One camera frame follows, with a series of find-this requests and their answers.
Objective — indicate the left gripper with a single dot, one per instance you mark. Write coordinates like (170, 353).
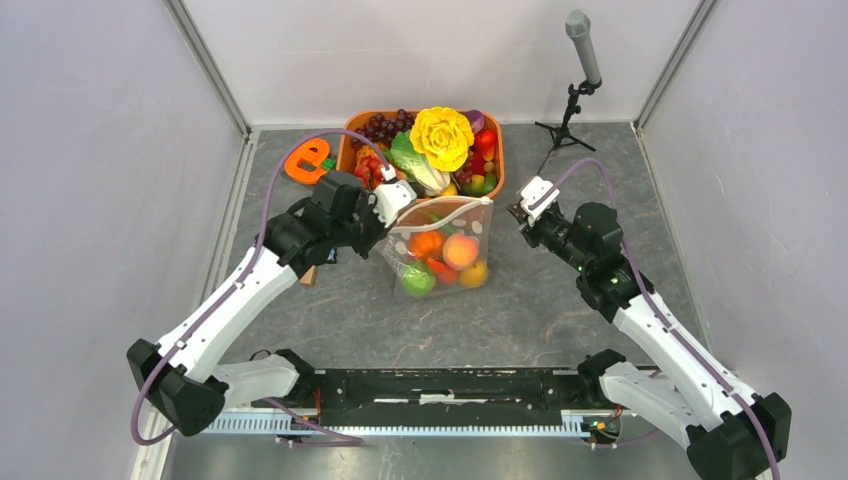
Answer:
(366, 203)

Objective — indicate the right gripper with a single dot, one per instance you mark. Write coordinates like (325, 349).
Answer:
(526, 228)

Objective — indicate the orange toy bell pepper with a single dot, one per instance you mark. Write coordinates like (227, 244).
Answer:
(427, 244)

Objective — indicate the green toy cabbage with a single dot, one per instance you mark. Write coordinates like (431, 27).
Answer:
(417, 280)

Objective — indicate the yellow toy mango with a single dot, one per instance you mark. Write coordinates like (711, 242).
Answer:
(475, 275)

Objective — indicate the clear polka-dot zip bag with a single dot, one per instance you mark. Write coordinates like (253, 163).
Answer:
(448, 214)

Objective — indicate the toy peach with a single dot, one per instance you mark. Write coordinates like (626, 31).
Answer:
(460, 251)

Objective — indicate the red toy chili pepper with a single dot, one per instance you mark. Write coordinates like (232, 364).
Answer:
(444, 273)

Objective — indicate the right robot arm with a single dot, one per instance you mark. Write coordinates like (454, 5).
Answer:
(726, 428)

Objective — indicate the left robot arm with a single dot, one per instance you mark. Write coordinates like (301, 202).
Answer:
(183, 387)

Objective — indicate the orange plastic basket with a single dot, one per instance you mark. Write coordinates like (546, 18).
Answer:
(351, 147)

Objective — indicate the small wooden block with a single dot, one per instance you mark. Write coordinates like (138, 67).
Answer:
(309, 277)

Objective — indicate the toy napa cabbage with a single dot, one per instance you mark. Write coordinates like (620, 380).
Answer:
(416, 166)

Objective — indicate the black tripod stand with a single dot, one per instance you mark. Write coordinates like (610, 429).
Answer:
(561, 135)

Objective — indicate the dark toy grapes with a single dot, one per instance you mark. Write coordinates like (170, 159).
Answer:
(382, 128)

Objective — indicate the red toy grape bunch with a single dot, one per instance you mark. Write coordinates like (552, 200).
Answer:
(464, 174)

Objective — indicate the yellow toy flower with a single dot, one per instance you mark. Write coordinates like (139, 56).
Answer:
(443, 135)

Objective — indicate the grey microphone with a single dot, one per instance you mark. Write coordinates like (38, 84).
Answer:
(577, 28)

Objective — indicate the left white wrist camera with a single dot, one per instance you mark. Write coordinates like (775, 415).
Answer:
(392, 199)

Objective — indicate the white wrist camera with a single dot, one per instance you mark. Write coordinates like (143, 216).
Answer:
(534, 198)
(392, 199)

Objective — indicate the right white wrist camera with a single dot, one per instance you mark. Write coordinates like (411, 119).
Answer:
(534, 198)

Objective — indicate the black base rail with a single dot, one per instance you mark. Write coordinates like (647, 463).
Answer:
(453, 397)

